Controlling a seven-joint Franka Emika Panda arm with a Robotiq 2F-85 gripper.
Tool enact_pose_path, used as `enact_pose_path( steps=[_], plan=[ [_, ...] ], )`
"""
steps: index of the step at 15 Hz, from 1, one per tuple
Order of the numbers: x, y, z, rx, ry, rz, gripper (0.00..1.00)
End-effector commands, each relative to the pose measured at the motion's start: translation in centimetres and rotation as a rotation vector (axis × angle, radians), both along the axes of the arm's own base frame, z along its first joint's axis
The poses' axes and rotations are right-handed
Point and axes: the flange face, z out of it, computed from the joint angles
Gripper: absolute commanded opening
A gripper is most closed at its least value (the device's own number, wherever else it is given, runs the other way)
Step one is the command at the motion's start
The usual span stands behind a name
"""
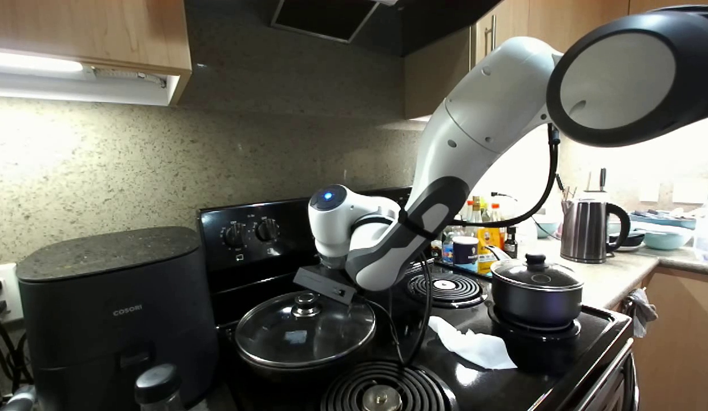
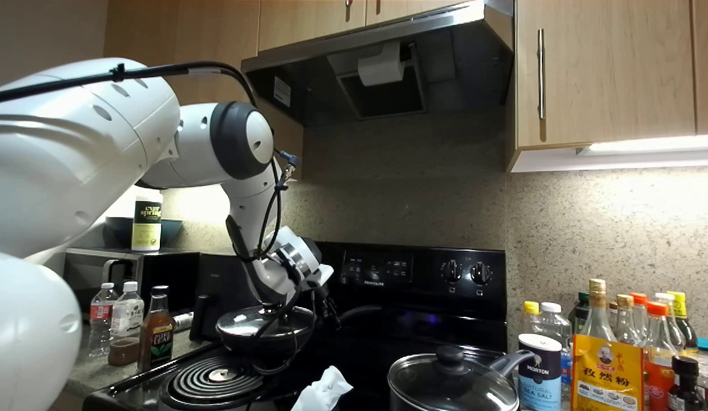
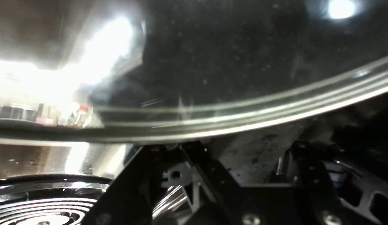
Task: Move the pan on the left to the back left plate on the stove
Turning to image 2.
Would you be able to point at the orange cap bottle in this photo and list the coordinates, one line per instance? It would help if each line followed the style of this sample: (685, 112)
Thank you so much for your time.
(637, 299)

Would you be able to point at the yellow cap green bottle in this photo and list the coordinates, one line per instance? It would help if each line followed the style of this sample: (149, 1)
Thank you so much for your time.
(679, 304)

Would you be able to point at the dark teal bowl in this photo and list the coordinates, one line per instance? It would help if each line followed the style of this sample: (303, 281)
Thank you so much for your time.
(173, 232)

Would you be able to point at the black air fryer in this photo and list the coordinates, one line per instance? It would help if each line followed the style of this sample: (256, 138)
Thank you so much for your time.
(209, 288)

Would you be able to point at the clear water bottle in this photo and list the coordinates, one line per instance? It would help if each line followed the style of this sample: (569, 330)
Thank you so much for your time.
(127, 321)

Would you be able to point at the blue salt canister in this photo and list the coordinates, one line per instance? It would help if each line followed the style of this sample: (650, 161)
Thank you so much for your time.
(540, 372)

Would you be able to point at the black pot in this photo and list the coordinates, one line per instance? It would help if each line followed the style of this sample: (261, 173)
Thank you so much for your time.
(514, 362)

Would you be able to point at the green canister white lid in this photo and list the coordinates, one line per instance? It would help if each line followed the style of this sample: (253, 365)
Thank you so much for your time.
(146, 226)

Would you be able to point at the white crumpled cloth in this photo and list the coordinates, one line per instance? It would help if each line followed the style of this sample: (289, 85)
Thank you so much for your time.
(322, 390)

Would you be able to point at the glass pot lid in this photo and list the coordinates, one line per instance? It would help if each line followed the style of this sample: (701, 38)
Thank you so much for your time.
(446, 388)

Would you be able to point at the red label water bottle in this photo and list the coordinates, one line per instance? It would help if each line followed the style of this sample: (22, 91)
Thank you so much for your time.
(101, 321)

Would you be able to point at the white roll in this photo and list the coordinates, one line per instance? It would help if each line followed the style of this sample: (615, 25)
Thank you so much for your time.
(381, 67)

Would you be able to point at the short wooden cabinet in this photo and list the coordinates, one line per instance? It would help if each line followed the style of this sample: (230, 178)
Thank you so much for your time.
(309, 19)

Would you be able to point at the black stove knob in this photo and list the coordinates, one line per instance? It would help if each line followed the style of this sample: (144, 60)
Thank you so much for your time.
(450, 270)
(480, 273)

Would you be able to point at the dark countertop appliance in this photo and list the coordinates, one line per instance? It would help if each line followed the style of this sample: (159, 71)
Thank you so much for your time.
(167, 276)

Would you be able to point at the small black cap bottle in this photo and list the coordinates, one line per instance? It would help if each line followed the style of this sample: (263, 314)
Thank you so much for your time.
(685, 380)

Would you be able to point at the black electric stove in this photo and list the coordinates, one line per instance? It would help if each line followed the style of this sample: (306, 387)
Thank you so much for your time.
(414, 304)

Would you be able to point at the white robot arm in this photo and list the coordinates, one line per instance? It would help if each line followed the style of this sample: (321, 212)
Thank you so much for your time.
(65, 152)

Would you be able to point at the white cap clear bottle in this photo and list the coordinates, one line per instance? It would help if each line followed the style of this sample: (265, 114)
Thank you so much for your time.
(553, 322)

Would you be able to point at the teal bottle cap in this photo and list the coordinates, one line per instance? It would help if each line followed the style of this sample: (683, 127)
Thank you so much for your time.
(705, 342)

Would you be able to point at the tan cap bottle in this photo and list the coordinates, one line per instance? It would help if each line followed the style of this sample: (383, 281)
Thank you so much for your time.
(624, 304)

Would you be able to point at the cream cap bottle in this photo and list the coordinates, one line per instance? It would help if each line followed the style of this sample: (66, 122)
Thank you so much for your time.
(665, 297)

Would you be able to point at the black pan with lid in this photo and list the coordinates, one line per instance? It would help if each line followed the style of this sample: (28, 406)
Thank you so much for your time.
(255, 321)

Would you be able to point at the black frying pan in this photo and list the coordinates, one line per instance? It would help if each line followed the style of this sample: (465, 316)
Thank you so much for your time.
(263, 351)

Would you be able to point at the dark green bottle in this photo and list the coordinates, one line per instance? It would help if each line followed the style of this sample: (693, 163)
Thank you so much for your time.
(578, 312)

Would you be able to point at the white light strip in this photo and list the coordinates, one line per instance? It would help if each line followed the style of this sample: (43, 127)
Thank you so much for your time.
(642, 152)

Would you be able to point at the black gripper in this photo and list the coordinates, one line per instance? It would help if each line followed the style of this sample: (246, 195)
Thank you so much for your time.
(312, 293)

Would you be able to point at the yellow cap clear bottle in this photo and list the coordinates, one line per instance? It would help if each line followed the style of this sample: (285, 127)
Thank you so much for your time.
(531, 308)

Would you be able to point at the steel range hood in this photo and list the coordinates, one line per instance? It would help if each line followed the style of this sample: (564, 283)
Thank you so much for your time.
(459, 69)

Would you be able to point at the yellow label bottle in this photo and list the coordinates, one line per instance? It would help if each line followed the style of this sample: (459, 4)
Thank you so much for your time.
(605, 372)

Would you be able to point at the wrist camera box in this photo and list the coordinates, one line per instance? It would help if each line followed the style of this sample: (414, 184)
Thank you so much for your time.
(322, 270)

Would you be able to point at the brown sauce bottle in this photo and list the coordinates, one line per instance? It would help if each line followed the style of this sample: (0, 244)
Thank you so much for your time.
(159, 334)

